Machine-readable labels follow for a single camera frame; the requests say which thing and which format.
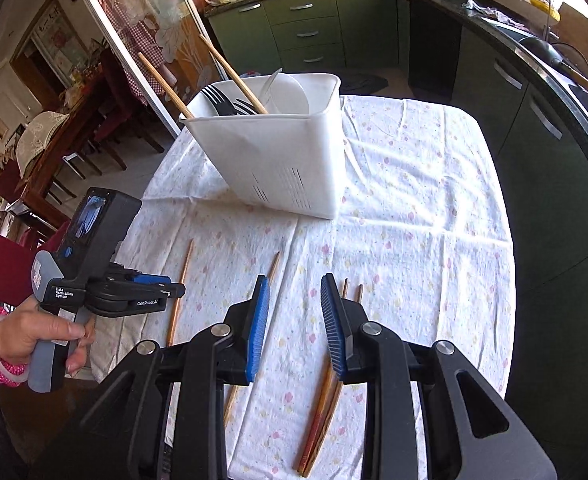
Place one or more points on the green kitchen cabinets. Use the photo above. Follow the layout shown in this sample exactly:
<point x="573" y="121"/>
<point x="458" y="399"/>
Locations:
<point x="535" y="122"/>

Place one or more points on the chopstick in basket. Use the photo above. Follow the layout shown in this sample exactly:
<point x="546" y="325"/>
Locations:
<point x="167" y="87"/>
<point x="261" y="109"/>

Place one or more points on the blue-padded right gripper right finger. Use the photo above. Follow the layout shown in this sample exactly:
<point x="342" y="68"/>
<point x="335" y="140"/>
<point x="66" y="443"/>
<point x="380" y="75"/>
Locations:
<point x="365" y="352"/>

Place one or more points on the dark wooden dining table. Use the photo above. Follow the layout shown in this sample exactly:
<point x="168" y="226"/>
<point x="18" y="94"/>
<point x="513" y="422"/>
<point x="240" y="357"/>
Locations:
<point x="109" y="110"/>

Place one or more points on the dark wooden chopstick pair left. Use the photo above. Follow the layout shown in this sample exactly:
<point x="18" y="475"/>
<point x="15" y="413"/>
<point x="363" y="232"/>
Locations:
<point x="319" y="419"/>

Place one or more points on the chopstick in basket left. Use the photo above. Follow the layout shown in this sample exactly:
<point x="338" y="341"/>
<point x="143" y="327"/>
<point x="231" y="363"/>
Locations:
<point x="167" y="87"/>

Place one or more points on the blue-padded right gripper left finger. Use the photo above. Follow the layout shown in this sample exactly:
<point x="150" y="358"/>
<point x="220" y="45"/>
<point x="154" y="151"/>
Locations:
<point x="226" y="353"/>

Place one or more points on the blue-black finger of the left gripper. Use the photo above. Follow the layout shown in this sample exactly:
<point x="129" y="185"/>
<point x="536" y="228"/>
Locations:
<point x="124" y="292"/>

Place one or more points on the floral white tablecloth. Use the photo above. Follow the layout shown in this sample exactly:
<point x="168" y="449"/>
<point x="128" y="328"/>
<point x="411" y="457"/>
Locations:
<point x="422" y="228"/>

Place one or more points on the black fork left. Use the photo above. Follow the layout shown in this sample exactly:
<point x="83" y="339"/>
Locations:
<point x="220" y="102"/>

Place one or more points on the wooden chopstick centre left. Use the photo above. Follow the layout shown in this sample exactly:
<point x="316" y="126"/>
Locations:
<point x="234" y="390"/>

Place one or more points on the dark wooden chopstick pair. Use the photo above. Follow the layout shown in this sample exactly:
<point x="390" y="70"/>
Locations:
<point x="319" y="419"/>
<point x="330" y="409"/>

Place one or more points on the black fork right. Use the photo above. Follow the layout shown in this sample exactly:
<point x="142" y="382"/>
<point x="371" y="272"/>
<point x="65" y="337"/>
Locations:
<point x="244" y="108"/>

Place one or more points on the glass sliding door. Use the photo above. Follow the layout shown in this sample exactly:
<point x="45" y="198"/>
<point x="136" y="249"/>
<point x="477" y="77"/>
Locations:
<point x="164" y="34"/>

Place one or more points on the person's left hand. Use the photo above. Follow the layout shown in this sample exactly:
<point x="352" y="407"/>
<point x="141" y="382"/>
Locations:
<point x="27" y="324"/>

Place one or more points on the white plastic spoon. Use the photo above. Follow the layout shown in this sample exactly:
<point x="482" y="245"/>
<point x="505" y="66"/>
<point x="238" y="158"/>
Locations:
<point x="283" y="94"/>

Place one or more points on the sink faucet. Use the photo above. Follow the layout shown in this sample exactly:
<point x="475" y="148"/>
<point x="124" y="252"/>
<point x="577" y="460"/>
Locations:
<point x="552" y="16"/>

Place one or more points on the white plastic utensil basket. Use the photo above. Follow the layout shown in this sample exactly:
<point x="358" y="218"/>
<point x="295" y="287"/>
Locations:
<point x="287" y="162"/>

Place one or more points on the dark wooden chopstick pair right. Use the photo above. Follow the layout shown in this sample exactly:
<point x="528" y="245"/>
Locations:
<point x="330" y="409"/>

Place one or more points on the chopstick in basket right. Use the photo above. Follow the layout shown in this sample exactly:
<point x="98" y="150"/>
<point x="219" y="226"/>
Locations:
<point x="261" y="109"/>

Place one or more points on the black fork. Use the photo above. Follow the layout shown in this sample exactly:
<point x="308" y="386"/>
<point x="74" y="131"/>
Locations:
<point x="244" y="108"/>
<point x="220" y="102"/>

